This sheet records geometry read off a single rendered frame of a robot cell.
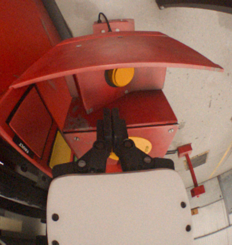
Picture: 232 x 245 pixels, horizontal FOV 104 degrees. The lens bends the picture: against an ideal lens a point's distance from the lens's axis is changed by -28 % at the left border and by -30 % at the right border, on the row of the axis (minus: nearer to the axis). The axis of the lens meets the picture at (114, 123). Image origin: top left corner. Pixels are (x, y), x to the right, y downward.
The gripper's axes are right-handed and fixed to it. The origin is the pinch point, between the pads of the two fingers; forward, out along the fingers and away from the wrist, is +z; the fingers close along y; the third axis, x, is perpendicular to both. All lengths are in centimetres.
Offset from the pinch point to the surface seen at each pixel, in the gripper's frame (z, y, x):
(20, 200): -6.5, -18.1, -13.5
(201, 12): 76, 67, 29
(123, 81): 6.4, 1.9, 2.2
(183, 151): 65, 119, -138
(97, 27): 68, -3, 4
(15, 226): -14.1, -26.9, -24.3
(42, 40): 39.7, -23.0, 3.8
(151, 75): 8.6, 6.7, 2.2
